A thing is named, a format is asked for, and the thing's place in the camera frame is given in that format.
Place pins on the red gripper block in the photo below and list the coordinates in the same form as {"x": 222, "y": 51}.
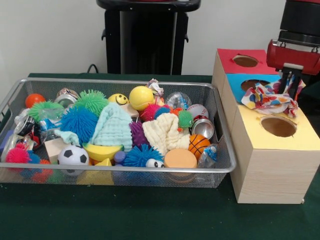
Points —
{"x": 292, "y": 57}

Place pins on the colourful polka dot cloth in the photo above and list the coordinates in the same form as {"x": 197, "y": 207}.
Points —
{"x": 265, "y": 100}

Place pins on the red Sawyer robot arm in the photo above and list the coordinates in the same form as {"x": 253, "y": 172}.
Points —
{"x": 300, "y": 17}

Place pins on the wooden box with three holes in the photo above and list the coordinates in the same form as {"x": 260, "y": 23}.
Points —
{"x": 270, "y": 175}

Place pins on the toy baseball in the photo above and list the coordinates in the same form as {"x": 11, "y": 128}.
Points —
{"x": 198, "y": 110}

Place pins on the toy basketball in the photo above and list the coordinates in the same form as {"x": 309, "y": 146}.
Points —
{"x": 198, "y": 145}

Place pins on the orange foam disc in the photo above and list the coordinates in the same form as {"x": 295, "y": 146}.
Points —
{"x": 180, "y": 158}

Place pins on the cream waffle cloth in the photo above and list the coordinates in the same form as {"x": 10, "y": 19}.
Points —
{"x": 160, "y": 132}

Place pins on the plain yellow ball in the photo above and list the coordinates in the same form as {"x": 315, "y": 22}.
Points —
{"x": 141, "y": 97}

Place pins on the yellow smiley ball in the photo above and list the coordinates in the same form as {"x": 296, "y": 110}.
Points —
{"x": 119, "y": 99}

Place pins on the mint green cloth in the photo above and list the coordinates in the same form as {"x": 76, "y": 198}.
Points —
{"x": 112, "y": 127}

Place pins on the dark green table cloth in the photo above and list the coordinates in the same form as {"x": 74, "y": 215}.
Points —
{"x": 125, "y": 215}

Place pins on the blue spiky ball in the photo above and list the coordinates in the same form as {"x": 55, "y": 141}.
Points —
{"x": 78, "y": 121}

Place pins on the toy soccer ball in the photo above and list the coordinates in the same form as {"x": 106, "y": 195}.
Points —
{"x": 72, "y": 155}

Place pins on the small orange ball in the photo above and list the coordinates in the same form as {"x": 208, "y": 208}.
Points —
{"x": 35, "y": 99}

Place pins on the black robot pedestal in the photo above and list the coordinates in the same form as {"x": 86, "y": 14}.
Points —
{"x": 140, "y": 37}

